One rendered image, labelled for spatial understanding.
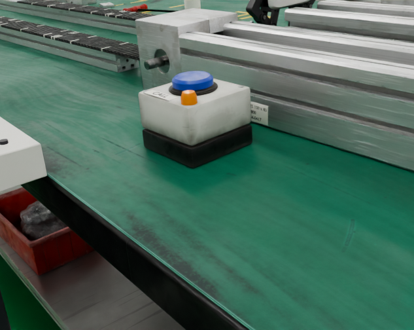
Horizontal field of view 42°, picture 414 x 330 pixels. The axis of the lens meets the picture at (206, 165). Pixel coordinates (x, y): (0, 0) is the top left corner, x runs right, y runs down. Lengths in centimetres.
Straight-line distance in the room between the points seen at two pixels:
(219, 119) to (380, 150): 15
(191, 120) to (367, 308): 23
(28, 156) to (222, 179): 18
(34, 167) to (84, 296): 81
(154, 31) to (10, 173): 28
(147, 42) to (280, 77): 23
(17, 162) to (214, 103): 19
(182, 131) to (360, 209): 17
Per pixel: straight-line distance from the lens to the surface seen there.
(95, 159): 55
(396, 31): 70
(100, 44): 91
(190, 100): 49
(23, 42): 116
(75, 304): 129
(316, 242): 39
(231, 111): 52
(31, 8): 159
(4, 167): 52
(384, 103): 49
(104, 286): 133
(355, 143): 52
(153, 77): 73
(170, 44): 68
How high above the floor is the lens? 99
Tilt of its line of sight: 25 degrees down
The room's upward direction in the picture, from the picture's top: 4 degrees counter-clockwise
